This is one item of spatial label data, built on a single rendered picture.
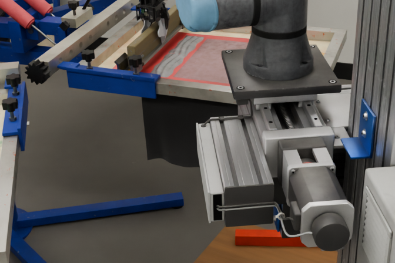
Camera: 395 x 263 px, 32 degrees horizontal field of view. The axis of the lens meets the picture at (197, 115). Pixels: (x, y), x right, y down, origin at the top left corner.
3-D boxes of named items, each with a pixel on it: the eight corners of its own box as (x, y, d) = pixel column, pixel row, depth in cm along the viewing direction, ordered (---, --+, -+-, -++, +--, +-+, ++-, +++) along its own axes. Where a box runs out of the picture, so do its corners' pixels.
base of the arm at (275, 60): (320, 78, 141) (322, 33, 137) (248, 83, 141) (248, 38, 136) (304, 50, 155) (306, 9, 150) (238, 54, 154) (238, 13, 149)
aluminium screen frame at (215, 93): (346, 39, 240) (347, 29, 238) (314, 114, 192) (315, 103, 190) (142, 20, 264) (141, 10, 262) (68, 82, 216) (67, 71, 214)
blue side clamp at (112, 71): (161, 92, 210) (160, 71, 207) (155, 98, 206) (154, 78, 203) (76, 81, 220) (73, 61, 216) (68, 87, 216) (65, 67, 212)
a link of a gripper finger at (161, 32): (156, 48, 227) (150, 22, 224) (163, 41, 232) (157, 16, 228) (164, 47, 226) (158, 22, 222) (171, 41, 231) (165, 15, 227)
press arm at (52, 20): (91, 33, 243) (89, 19, 241) (83, 39, 238) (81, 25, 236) (49, 28, 249) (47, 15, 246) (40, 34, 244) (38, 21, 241)
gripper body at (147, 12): (136, 22, 223) (133, -13, 218) (146, 13, 231) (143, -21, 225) (157, 24, 221) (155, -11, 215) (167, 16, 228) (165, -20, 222)
